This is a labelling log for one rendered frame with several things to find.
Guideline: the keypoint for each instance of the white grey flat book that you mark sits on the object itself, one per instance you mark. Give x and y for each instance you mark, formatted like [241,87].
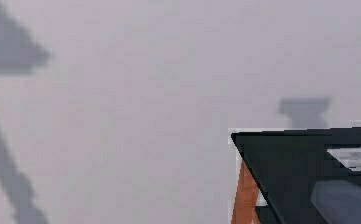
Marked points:
[354,158]

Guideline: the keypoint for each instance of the black table with wooden legs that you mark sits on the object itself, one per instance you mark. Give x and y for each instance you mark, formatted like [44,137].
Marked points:
[288,173]

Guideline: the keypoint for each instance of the grey blue rounded box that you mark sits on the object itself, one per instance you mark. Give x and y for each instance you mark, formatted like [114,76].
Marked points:
[344,203]

